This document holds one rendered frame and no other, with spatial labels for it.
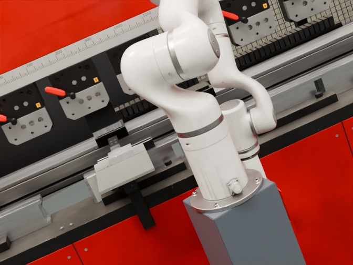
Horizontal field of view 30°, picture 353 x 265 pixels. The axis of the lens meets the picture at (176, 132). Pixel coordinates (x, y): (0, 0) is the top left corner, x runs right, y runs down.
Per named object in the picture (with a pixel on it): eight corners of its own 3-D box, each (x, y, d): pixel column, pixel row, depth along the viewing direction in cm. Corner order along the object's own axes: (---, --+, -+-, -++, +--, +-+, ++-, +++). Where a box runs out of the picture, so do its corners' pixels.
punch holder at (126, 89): (125, 97, 214) (105, 51, 209) (123, 92, 222) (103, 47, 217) (167, 79, 215) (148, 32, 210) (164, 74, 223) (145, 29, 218)
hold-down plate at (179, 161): (104, 206, 219) (101, 198, 218) (103, 200, 224) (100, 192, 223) (187, 169, 220) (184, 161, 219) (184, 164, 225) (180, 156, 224)
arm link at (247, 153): (225, 144, 197) (228, 152, 198) (235, 155, 189) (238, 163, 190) (250, 132, 197) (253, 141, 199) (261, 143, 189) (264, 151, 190)
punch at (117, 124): (94, 139, 220) (83, 113, 217) (94, 137, 222) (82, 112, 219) (122, 126, 220) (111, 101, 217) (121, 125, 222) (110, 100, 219)
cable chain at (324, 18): (236, 68, 262) (232, 59, 260) (232, 65, 267) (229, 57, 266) (335, 24, 264) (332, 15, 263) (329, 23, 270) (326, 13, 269)
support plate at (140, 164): (100, 195, 197) (99, 192, 196) (94, 167, 222) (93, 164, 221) (155, 170, 198) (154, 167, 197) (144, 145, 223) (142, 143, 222)
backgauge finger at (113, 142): (102, 161, 227) (95, 148, 225) (96, 140, 251) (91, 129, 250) (133, 146, 227) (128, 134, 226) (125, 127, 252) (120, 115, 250)
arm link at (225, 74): (253, 30, 195) (280, 129, 191) (203, 46, 199) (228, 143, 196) (248, 23, 186) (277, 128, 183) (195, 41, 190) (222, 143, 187)
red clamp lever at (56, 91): (45, 87, 205) (76, 94, 207) (45, 84, 209) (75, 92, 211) (44, 92, 205) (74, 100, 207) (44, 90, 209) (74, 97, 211)
